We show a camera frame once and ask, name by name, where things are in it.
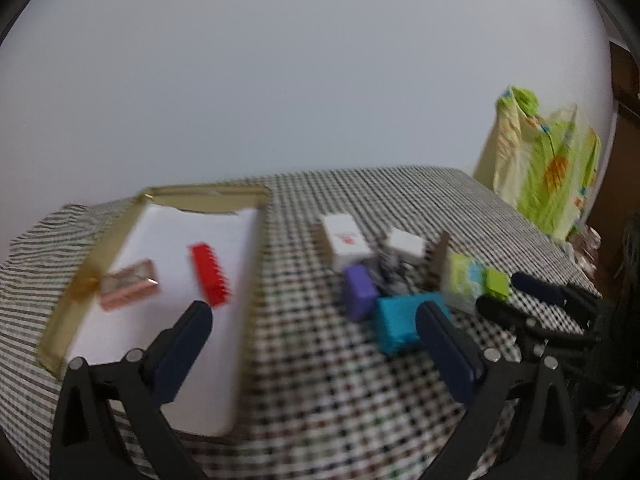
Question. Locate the purple box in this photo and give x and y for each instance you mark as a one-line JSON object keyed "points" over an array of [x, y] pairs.
{"points": [[360, 290]]}

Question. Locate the red toothed block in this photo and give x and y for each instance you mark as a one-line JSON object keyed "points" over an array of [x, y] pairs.
{"points": [[210, 272]]}

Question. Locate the brown wooden door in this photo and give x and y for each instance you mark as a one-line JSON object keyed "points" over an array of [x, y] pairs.
{"points": [[625, 125]]}

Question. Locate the checkered tablecloth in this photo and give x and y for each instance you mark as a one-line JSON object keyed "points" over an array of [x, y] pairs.
{"points": [[320, 385]]}

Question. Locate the small white box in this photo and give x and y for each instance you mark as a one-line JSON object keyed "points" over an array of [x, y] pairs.
{"points": [[405, 244]]}

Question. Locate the green floral cloth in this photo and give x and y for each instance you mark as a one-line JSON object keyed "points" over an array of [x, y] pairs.
{"points": [[545, 160]]}

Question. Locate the teal box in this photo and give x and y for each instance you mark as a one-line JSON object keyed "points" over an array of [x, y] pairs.
{"points": [[397, 322]]}

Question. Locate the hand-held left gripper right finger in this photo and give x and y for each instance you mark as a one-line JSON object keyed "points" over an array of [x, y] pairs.
{"points": [[447, 350]]}

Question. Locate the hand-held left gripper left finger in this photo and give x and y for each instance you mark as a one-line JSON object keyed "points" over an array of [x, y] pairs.
{"points": [[182, 340]]}

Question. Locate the green and blue box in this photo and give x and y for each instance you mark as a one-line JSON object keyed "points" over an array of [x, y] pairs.
{"points": [[462, 282]]}

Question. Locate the rose gold box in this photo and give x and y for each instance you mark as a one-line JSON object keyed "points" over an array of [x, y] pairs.
{"points": [[129, 285]]}

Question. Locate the black and white patterned item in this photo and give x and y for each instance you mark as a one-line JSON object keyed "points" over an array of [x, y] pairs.
{"points": [[392, 270]]}

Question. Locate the white box with red print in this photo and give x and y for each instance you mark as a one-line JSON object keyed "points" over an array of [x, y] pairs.
{"points": [[345, 240]]}

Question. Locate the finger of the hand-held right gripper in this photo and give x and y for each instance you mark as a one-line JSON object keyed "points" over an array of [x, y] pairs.
{"points": [[505, 312], [537, 287]]}

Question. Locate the brown block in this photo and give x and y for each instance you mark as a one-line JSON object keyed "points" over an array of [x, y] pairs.
{"points": [[440, 262]]}

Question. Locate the gold-rimmed white tray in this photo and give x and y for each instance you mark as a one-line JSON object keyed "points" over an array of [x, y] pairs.
{"points": [[165, 240]]}

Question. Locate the small green box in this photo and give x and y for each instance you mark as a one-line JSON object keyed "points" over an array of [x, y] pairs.
{"points": [[497, 284]]}

